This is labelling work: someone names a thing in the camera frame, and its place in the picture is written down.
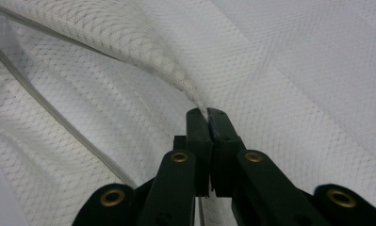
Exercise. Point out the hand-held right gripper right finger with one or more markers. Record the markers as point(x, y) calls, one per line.
point(223, 141)

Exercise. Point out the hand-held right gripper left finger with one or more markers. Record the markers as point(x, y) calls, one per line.
point(196, 138)

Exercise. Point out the white mesh laundry bag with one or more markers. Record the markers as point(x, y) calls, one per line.
point(270, 94)

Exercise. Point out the white table cover sheet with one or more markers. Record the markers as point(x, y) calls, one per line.
point(0, 201)

